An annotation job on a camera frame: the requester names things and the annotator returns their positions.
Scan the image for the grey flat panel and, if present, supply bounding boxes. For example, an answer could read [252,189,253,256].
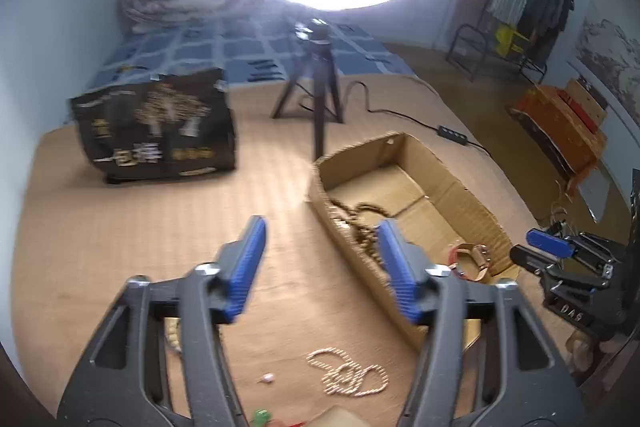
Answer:
[577,167,618,223]

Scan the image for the white pearl necklace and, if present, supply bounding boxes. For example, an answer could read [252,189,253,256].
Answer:
[306,347,390,398]

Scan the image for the red strap wristwatch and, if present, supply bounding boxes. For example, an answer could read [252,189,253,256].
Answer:
[446,243,493,282]

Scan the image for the blue checked blanket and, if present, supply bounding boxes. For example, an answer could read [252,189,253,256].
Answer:
[82,14,416,90]

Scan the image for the wall poster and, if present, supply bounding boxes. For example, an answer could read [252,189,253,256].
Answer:
[567,0,640,128]

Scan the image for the black printed snack bag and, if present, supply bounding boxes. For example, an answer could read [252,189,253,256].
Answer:
[69,68,238,184]

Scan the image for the person's right hand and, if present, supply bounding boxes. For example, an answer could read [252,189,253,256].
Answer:
[565,329,608,375]

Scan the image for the light wooden board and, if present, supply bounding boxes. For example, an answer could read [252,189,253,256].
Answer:
[565,77,611,123]

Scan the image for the tan cardboard piece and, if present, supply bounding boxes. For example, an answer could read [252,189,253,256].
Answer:
[310,409,371,427]

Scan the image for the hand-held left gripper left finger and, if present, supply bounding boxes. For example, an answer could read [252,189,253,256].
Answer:
[56,215,268,427]

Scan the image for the brown wooden bead necklace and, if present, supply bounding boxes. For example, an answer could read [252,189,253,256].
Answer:
[327,200,396,278]

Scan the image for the dark hanging clothes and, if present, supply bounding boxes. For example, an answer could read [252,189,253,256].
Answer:
[515,0,576,53]

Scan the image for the cream bead bracelet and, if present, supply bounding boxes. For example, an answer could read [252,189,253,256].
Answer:
[165,317,183,355]

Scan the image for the black tripod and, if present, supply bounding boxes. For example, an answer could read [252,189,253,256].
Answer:
[271,20,346,160]

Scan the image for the cardboard box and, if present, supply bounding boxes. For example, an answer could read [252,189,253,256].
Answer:
[307,132,521,353]

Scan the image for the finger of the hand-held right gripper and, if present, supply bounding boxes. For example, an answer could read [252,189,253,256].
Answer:
[510,245,608,290]
[526,228,616,269]

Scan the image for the red flat box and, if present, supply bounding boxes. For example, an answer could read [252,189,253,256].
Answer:
[557,90,596,118]

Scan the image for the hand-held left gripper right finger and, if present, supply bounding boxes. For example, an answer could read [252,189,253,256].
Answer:
[376,219,586,427]

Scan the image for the black cable with inline controller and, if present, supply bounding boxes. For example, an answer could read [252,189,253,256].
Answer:
[300,80,493,155]

